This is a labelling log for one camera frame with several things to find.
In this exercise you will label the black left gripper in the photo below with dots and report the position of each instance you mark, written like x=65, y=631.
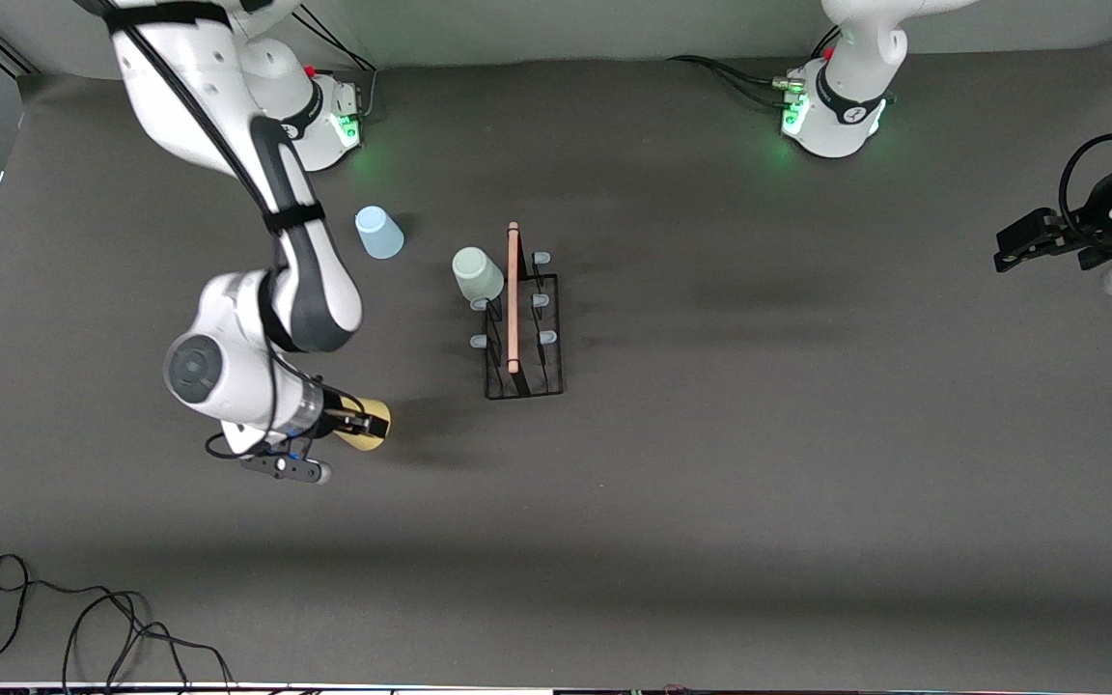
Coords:
x=1089, y=235

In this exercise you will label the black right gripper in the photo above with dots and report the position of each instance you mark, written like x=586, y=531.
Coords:
x=332, y=418

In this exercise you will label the yellow plastic cup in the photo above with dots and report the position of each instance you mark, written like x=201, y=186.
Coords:
x=380, y=425

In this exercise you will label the pale green plastic cup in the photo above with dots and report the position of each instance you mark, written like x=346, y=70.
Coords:
x=479, y=275

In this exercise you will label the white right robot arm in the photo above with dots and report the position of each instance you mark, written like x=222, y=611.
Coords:
x=180, y=87

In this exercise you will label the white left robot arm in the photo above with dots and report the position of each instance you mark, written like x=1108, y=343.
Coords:
x=846, y=106

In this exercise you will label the light blue plastic cup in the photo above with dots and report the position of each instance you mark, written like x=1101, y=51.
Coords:
x=380, y=235

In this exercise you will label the dark grey table mat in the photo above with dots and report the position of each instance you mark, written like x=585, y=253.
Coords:
x=710, y=531

